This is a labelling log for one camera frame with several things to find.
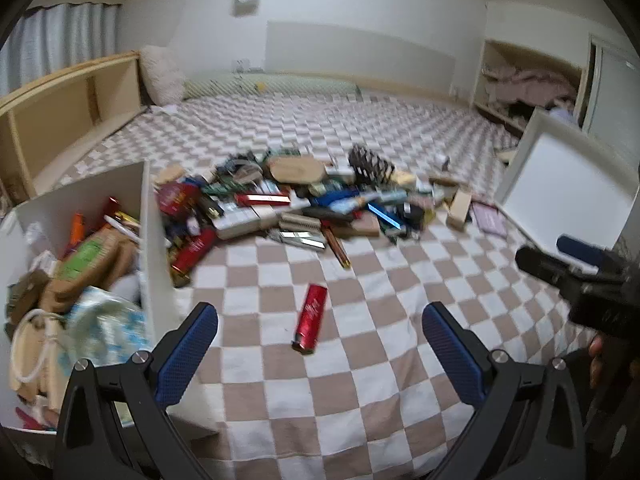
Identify wooden block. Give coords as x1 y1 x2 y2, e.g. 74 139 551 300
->
446 191 473 231

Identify green bolster pillow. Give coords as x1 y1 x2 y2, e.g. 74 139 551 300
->
182 72 361 98

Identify beige rectangular box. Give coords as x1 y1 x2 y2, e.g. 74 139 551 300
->
280 212 323 233

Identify person's right hand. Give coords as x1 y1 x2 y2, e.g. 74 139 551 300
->
588 337 607 390

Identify wooden headboard shelf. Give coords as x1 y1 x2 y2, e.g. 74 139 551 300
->
0 51 148 206

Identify black hair claw clip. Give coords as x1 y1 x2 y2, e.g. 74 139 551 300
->
347 144 396 183

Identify brown bag with green label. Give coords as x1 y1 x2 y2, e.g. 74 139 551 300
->
52 227 138 291

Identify blue metallic lighter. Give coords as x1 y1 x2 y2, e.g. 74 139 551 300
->
367 201 401 228

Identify white pen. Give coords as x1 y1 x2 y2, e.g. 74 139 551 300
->
102 215 141 243

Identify grey curtain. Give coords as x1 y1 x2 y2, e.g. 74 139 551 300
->
0 2 121 96

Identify checkered blanket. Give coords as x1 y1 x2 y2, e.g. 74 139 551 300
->
30 87 601 480

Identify pile of clothes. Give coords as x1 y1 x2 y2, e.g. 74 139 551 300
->
482 62 581 121

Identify red metallic tube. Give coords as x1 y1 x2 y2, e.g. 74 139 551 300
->
291 283 328 356

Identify pink booklet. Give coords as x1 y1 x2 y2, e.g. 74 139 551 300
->
472 202 508 236

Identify white striped notebook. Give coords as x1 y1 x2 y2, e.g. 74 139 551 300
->
212 207 281 240

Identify glossy red long box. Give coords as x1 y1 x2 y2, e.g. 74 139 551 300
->
235 192 292 208

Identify oval wooden board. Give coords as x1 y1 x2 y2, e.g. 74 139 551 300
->
267 155 328 183

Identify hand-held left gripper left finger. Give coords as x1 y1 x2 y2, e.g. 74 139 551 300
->
54 301 219 480

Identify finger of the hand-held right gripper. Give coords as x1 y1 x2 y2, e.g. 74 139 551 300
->
515 245 588 288
556 234 609 267

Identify tan flat wallet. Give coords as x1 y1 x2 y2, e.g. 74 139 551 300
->
350 212 381 238

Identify white storage box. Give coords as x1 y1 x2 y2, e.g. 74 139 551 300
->
0 160 221 441

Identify white empty box right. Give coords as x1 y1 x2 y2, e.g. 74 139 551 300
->
492 109 638 256

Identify red long packet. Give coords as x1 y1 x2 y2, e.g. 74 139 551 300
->
170 227 218 286

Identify white cable loop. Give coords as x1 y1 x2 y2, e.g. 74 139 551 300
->
10 307 68 386

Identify brown stick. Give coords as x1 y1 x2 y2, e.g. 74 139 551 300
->
322 227 352 268

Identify patterned plastic bag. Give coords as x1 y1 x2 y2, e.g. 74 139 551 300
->
65 285 151 366

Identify open wooden closet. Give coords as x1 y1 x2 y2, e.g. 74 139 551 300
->
470 39 591 138

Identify sliding door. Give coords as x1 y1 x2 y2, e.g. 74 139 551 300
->
582 34 640 161

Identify red square box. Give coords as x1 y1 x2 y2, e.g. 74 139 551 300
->
157 181 201 216

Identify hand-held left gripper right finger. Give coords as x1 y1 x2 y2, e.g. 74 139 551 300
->
421 301 587 480

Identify white wall panel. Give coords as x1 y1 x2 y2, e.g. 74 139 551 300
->
265 21 457 96

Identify white fluffy pillow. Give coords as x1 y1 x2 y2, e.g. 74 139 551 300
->
139 45 187 107

